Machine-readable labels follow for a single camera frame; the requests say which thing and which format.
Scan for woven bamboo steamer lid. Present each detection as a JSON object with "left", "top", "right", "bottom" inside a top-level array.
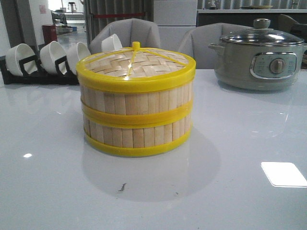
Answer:
[{"left": 76, "top": 42, "right": 196, "bottom": 93}]

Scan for bamboo steamer base tier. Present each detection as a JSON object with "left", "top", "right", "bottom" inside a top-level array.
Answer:
[{"left": 83, "top": 115, "right": 192, "bottom": 157}]

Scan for white bowl right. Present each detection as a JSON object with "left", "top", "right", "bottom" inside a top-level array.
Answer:
[{"left": 101, "top": 34, "right": 122, "bottom": 52}]

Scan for white bowl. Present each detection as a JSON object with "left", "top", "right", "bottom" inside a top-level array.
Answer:
[
  {"left": 40, "top": 41, "right": 66, "bottom": 74},
  {"left": 5, "top": 43, "right": 35, "bottom": 76},
  {"left": 67, "top": 42, "right": 91, "bottom": 75},
  {"left": 101, "top": 34, "right": 122, "bottom": 52}
]

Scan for grey chair right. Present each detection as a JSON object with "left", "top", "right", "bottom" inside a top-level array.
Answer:
[{"left": 177, "top": 23, "right": 248, "bottom": 69}]

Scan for grey chair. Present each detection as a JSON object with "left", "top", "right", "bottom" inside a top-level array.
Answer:
[
  {"left": 177, "top": 23, "right": 248, "bottom": 69},
  {"left": 89, "top": 18, "right": 161, "bottom": 54}
]

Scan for grey chair left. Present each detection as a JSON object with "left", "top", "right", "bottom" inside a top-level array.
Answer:
[{"left": 89, "top": 18, "right": 161, "bottom": 54}]

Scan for black bowl rack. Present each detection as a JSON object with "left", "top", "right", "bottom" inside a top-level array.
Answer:
[{"left": 0, "top": 55, "right": 79, "bottom": 85}]

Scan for white cabinet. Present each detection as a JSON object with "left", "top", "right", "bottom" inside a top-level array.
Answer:
[{"left": 153, "top": 0, "right": 198, "bottom": 51}]

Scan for grey electric cooking pot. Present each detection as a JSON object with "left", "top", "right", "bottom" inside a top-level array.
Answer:
[{"left": 208, "top": 42, "right": 307, "bottom": 91}]

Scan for red bin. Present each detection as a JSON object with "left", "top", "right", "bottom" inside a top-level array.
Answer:
[{"left": 42, "top": 24, "right": 58, "bottom": 45}]

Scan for glass pot lid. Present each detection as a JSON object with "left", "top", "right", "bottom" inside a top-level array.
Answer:
[{"left": 220, "top": 18, "right": 304, "bottom": 46}]

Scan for white bowl far left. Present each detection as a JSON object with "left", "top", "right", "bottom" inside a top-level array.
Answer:
[{"left": 5, "top": 43, "right": 35, "bottom": 76}]

